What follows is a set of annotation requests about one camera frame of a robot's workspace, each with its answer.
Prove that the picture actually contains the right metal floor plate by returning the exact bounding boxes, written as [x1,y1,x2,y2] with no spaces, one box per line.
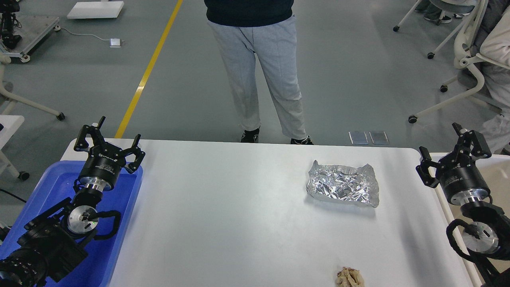
[369,131,389,145]

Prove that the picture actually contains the white flat board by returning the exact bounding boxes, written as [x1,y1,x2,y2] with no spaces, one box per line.
[67,0,124,19]

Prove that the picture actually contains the white side table left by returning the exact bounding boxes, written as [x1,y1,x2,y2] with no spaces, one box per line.
[0,115,30,181]

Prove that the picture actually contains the metal floor plate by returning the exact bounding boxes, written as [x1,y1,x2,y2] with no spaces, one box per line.
[369,131,389,145]
[349,131,369,145]

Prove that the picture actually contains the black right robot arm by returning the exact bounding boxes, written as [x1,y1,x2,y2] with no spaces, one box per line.
[416,122,510,287]

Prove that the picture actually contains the white office chair right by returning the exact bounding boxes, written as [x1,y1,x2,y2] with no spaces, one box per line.
[408,0,509,124]

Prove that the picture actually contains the white power adapter with cable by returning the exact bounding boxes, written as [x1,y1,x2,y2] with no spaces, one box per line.
[60,27,124,48]

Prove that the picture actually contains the standing person grey trousers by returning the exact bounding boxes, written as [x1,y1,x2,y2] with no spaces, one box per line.
[204,0,314,145]

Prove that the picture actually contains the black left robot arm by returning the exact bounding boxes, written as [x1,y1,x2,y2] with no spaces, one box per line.
[1,116,145,287]

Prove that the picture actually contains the seated person light clothes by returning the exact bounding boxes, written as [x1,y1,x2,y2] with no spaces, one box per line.
[479,0,510,153]

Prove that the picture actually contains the blue plastic bin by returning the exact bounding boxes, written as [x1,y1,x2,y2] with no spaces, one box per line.
[0,160,143,287]

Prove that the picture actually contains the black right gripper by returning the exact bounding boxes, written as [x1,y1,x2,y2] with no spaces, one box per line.
[416,122,492,205]

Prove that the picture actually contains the grey wheeled cart platform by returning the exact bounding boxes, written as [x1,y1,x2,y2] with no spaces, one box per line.
[1,15,60,63]

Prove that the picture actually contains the crumpled beige paper ball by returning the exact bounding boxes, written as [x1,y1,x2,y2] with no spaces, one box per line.
[335,267,365,287]

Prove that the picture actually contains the white chair legs far right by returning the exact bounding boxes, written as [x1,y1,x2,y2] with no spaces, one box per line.
[393,0,479,60]

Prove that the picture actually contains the white chair base left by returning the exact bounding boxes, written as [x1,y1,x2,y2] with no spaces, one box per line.
[0,54,66,121]

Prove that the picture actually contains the aluminium foil sheet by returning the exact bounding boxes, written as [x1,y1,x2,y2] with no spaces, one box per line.
[306,160,380,208]

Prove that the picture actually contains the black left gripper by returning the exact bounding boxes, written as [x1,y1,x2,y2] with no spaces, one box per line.
[74,116,145,191]

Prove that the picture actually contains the left metal floor plate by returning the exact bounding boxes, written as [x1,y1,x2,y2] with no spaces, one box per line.
[349,131,369,145]

